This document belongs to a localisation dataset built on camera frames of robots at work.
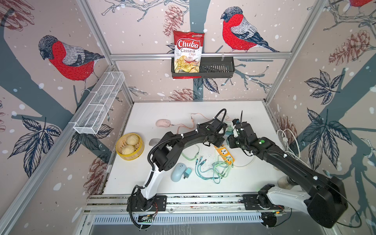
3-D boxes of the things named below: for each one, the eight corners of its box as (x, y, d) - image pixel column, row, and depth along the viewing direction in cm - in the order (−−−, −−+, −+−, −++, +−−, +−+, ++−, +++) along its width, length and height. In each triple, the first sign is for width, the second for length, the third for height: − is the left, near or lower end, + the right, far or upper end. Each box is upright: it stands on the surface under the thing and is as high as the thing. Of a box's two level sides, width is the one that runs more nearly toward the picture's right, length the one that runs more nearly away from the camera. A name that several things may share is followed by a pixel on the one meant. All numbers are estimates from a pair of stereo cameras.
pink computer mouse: (156, 126, 108) (155, 123, 105) (158, 120, 111) (157, 118, 108) (168, 128, 106) (168, 126, 103) (171, 123, 109) (170, 120, 107)
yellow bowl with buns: (115, 160, 91) (111, 156, 86) (123, 138, 102) (120, 133, 97) (141, 160, 91) (137, 156, 86) (146, 138, 102) (143, 133, 97)
